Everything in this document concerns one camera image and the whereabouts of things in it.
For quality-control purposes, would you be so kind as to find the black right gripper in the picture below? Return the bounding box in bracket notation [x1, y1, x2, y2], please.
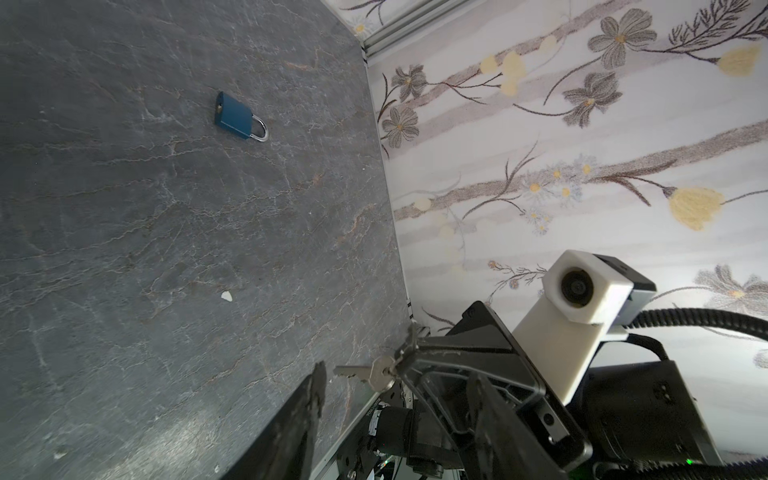
[374, 301, 593, 479]

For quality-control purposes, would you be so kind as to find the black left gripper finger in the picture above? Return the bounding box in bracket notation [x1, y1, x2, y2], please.
[223, 362, 327, 480]

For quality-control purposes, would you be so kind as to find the brass and silver key bunch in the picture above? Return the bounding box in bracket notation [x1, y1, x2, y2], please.
[333, 324, 423, 393]

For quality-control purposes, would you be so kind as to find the blue padlock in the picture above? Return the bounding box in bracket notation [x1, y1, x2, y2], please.
[214, 91, 269, 143]

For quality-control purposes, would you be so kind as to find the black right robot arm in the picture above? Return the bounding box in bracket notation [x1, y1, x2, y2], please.
[367, 302, 767, 479]

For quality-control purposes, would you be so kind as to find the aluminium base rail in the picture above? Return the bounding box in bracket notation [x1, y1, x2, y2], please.
[310, 391, 390, 480]

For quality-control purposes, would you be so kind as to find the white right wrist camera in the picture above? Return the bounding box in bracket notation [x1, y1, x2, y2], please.
[512, 250, 657, 405]

